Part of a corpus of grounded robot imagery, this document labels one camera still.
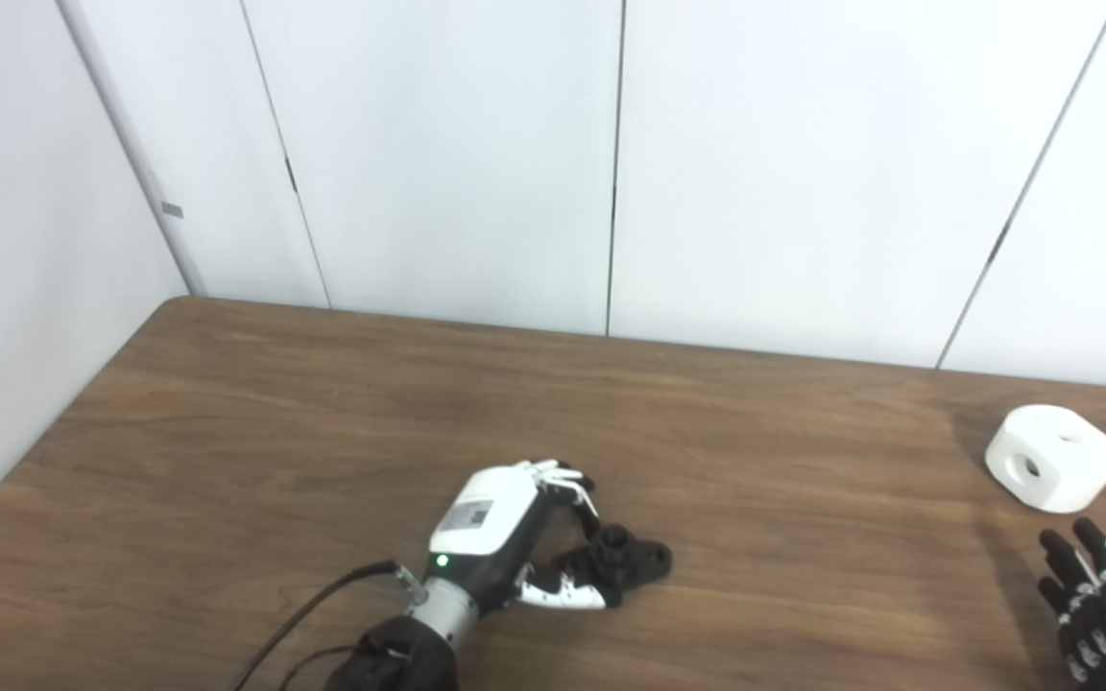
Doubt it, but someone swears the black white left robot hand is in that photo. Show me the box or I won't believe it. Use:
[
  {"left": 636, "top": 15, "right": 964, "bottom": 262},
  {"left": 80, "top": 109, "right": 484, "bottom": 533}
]
[{"left": 423, "top": 459, "right": 609, "bottom": 616}]

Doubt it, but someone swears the black flanged holder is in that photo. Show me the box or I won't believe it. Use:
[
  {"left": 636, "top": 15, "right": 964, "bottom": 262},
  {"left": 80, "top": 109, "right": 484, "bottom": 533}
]
[{"left": 553, "top": 525, "right": 674, "bottom": 608}]

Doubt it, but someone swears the round white plastic piece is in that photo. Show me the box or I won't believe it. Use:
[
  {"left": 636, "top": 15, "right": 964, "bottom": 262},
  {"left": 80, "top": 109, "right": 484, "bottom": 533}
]
[{"left": 984, "top": 404, "right": 1106, "bottom": 513}]

